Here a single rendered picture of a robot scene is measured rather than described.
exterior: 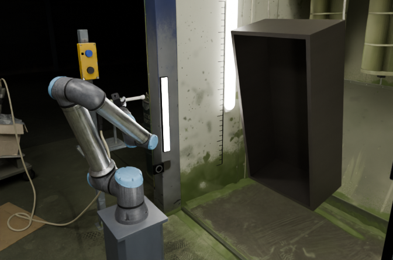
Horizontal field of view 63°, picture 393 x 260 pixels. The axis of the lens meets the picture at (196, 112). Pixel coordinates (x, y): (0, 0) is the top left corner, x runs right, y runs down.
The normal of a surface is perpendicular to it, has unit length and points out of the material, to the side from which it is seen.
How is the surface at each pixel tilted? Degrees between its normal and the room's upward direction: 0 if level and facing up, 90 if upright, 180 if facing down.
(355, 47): 90
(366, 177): 57
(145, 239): 90
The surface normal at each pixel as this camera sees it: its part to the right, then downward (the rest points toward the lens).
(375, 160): -0.68, -0.37
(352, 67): -0.81, 0.18
